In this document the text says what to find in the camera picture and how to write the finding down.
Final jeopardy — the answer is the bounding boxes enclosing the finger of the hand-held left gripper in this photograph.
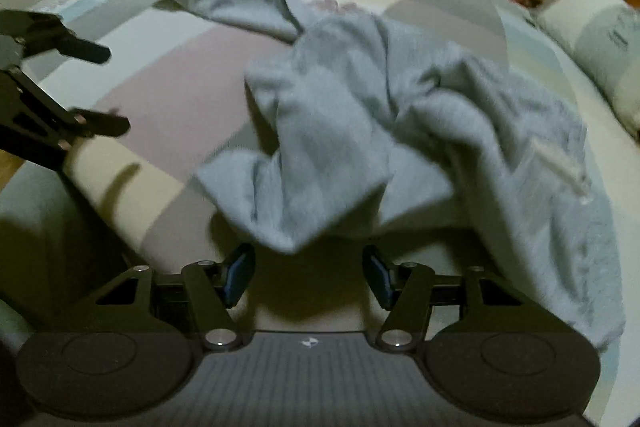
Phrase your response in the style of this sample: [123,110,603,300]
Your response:
[0,69,132,172]
[0,11,112,64]

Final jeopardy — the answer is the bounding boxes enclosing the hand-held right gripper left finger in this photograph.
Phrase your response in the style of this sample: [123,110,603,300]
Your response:
[45,243,256,351]

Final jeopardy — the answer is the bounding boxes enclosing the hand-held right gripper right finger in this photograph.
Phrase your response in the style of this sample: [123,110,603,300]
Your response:
[362,244,571,351]

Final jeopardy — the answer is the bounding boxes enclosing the gray sweatpants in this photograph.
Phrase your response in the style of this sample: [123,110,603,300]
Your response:
[150,0,626,353]

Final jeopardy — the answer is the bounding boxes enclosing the checked bed sheet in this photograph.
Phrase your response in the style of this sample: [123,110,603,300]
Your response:
[0,0,640,388]

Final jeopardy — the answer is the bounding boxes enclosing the checked pillow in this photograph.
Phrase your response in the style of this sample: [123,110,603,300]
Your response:
[537,0,640,135]

